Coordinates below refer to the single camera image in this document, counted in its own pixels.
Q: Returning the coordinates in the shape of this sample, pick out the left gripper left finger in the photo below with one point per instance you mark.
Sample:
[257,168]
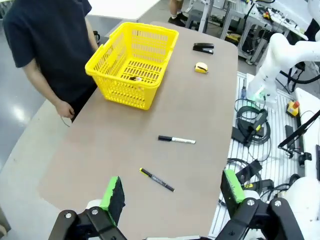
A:
[115,197]

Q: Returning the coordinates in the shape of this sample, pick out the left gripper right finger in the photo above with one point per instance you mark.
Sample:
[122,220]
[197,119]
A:
[231,190]

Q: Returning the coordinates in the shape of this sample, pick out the yellow tape measure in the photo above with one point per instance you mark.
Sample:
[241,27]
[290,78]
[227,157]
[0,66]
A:
[200,68]

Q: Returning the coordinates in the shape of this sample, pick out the black stapler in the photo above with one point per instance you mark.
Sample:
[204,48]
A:
[203,48]

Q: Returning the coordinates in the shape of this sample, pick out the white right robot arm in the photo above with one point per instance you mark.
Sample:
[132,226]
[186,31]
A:
[272,62]

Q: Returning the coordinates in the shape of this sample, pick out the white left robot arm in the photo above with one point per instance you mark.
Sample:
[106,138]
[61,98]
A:
[305,200]

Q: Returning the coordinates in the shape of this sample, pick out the yellow plastic mesh basket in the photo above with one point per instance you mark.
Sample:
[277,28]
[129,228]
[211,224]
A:
[112,76]

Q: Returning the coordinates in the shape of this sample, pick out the person in black T-shirt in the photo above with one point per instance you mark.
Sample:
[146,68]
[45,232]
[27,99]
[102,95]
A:
[50,37]

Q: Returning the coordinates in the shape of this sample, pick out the person's right hand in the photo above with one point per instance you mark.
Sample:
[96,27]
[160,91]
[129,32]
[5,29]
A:
[64,109]

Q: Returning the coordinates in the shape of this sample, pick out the black pen with yellow ends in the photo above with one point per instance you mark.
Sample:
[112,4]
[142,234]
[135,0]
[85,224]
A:
[156,179]

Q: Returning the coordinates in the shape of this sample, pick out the black power adapter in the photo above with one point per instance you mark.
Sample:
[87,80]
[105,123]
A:
[238,135]

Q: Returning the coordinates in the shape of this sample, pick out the white marker with black cap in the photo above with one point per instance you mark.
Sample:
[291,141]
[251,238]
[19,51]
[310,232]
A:
[175,139]

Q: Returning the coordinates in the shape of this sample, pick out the yellow emergency stop box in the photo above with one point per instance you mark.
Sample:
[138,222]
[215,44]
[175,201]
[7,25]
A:
[266,15]
[292,108]

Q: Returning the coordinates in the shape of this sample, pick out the white slotted mounting plate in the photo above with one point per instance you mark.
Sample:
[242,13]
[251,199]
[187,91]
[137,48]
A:
[240,80]

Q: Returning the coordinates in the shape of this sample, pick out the bystander with black shoes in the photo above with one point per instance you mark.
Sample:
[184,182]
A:
[178,17]

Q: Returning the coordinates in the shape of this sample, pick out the white table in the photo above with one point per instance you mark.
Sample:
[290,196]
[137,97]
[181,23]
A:
[120,10]

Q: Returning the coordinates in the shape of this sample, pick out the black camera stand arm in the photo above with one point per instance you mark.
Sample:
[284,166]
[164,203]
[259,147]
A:
[297,132]

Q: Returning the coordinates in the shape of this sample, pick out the aluminium frame workbench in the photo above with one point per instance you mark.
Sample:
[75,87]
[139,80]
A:
[250,25]

